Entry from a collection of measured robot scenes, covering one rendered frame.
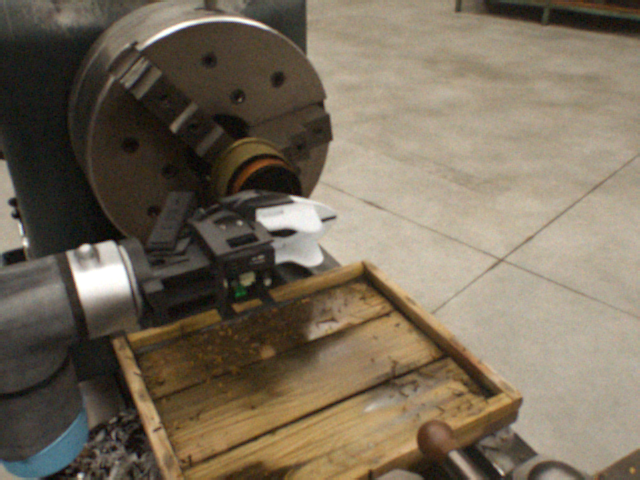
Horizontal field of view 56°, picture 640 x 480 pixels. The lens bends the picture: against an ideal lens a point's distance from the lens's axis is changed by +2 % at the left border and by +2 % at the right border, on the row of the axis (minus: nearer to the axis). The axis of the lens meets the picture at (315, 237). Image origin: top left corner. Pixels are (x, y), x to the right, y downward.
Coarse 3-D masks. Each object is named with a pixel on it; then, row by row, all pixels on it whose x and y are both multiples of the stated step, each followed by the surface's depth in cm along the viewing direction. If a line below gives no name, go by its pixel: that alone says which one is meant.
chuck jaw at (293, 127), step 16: (304, 112) 76; (320, 112) 75; (240, 128) 76; (256, 128) 74; (272, 128) 73; (288, 128) 72; (304, 128) 73; (320, 128) 75; (288, 144) 69; (304, 144) 73; (320, 144) 76; (288, 160) 70
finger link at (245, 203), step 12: (240, 192) 56; (252, 192) 56; (264, 192) 56; (276, 192) 57; (228, 204) 55; (240, 204) 54; (252, 204) 55; (264, 204) 56; (276, 204) 56; (252, 216) 56
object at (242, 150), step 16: (240, 144) 65; (256, 144) 65; (272, 144) 67; (224, 160) 65; (240, 160) 63; (256, 160) 63; (272, 160) 63; (224, 176) 64; (240, 176) 62; (256, 176) 61; (272, 176) 62; (288, 176) 63; (224, 192) 64; (288, 192) 66
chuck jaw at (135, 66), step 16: (128, 64) 65; (144, 64) 65; (128, 80) 65; (144, 80) 64; (160, 80) 62; (144, 96) 62; (160, 96) 63; (176, 96) 64; (160, 112) 64; (176, 112) 65; (192, 112) 64; (176, 128) 64; (192, 128) 65; (208, 128) 65; (192, 144) 65; (208, 144) 64; (224, 144) 65; (208, 160) 65
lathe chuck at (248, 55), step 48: (144, 48) 64; (192, 48) 66; (240, 48) 69; (288, 48) 72; (96, 96) 65; (192, 96) 69; (240, 96) 72; (288, 96) 75; (96, 144) 66; (144, 144) 69; (96, 192) 69; (144, 192) 71; (144, 240) 74
